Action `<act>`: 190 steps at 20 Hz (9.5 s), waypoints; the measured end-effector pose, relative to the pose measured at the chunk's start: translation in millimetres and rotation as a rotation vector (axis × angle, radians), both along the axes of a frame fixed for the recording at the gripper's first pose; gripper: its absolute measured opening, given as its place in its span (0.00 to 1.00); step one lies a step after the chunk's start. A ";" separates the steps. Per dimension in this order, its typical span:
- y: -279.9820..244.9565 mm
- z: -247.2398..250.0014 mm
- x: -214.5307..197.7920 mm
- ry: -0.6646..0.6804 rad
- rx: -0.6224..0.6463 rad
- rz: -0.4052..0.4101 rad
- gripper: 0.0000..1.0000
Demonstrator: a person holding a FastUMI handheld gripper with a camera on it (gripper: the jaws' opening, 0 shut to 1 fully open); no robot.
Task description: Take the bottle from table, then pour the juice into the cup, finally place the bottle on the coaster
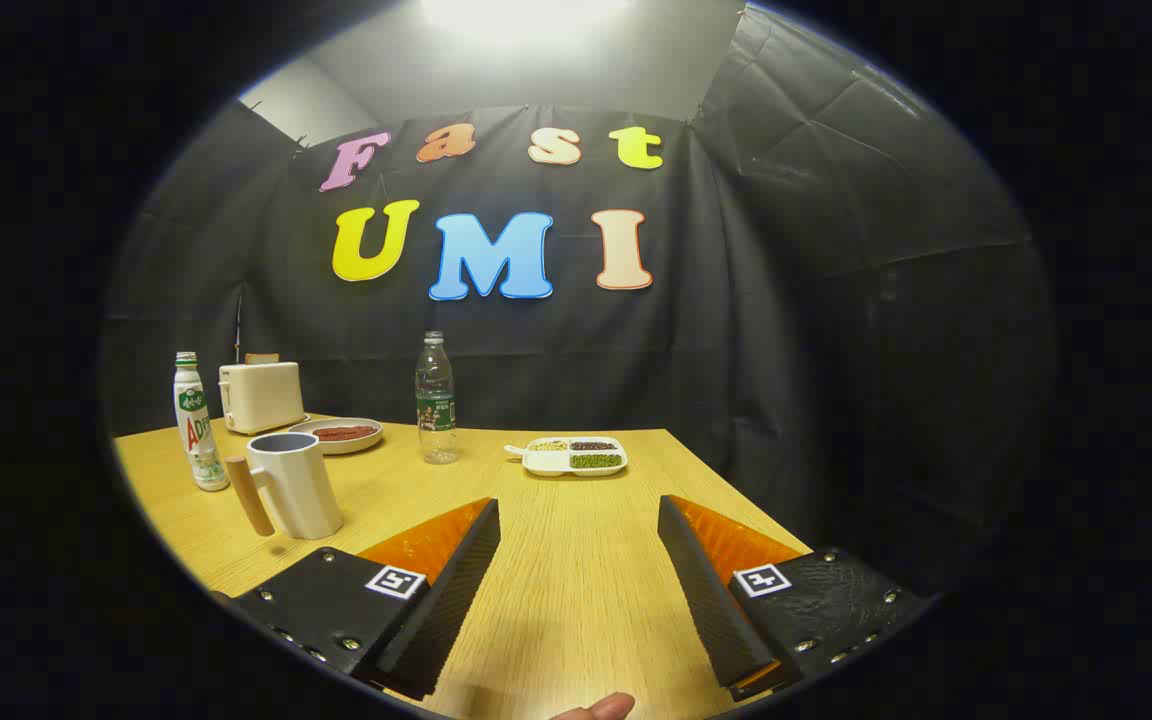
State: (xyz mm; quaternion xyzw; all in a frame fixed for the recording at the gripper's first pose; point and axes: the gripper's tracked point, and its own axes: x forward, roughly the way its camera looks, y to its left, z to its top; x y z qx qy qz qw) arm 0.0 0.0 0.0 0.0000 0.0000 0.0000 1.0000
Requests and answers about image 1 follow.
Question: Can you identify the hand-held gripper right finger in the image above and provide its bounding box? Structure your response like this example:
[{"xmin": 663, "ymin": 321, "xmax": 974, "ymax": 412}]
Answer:
[{"xmin": 657, "ymin": 494, "xmax": 942, "ymax": 701}]

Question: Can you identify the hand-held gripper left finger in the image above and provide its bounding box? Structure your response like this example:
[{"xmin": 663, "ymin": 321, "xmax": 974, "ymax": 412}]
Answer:
[{"xmin": 211, "ymin": 497, "xmax": 502, "ymax": 701}]

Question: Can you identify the white cup with wooden handle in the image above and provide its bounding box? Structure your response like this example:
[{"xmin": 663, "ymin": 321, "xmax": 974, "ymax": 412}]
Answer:
[{"xmin": 225, "ymin": 432, "xmax": 345, "ymax": 541}]

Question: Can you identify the white juice bottle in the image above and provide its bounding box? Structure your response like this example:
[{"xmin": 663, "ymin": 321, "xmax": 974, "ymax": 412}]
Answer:
[{"xmin": 173, "ymin": 351, "xmax": 231, "ymax": 492}]

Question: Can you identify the clear water bottle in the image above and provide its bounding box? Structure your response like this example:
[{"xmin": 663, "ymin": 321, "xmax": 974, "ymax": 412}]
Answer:
[{"xmin": 415, "ymin": 331, "xmax": 459, "ymax": 465}]

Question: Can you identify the wooden table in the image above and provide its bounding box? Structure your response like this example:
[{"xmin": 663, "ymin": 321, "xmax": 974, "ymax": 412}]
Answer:
[{"xmin": 114, "ymin": 415, "xmax": 817, "ymax": 720}]

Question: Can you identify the white divided bean dish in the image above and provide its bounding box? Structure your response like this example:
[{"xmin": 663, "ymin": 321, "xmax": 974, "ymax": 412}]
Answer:
[{"xmin": 504, "ymin": 436, "xmax": 629, "ymax": 478}]

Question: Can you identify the white round plate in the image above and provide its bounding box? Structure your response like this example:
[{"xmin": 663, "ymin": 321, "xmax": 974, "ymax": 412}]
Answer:
[{"xmin": 287, "ymin": 417, "xmax": 384, "ymax": 456}]

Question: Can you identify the black backdrop cloth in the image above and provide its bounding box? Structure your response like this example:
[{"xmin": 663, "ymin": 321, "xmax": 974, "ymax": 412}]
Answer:
[{"xmin": 101, "ymin": 5, "xmax": 1057, "ymax": 561}]

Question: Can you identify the cream toaster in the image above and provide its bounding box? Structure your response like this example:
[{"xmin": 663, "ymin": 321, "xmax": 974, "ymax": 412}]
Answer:
[{"xmin": 218, "ymin": 361, "xmax": 309, "ymax": 435}]

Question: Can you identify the ceiling light panel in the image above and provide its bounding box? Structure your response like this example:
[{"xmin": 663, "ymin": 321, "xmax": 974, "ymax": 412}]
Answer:
[{"xmin": 421, "ymin": 0, "xmax": 637, "ymax": 41}]

